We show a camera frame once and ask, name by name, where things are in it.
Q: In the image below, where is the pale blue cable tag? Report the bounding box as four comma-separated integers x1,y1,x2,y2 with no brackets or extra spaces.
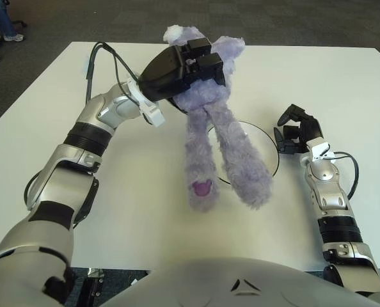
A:
83,56,95,76

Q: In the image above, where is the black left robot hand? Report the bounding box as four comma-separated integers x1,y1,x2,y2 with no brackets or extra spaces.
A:
138,37,226,116

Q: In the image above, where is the white plate with black rim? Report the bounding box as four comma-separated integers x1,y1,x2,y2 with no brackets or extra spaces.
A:
205,120,280,186

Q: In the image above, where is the purple plush bear doll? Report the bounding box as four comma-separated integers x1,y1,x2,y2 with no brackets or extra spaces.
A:
162,24,273,214

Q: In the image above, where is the silver robot torso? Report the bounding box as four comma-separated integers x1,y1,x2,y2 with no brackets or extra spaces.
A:
100,257,380,307

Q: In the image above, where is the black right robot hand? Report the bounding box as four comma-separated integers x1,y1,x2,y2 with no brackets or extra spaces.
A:
273,104,324,155

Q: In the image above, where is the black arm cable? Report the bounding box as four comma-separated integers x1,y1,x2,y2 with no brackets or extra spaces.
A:
332,152,360,201
23,42,139,212

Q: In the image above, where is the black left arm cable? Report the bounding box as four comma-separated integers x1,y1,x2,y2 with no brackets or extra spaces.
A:
23,42,139,212

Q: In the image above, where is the dark frame under table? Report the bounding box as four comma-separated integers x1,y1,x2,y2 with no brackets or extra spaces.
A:
81,267,106,307

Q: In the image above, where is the person's leg in jeans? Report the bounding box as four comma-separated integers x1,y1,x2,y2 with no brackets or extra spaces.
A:
0,0,18,36

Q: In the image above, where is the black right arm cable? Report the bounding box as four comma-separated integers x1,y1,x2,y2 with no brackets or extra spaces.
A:
332,152,360,201

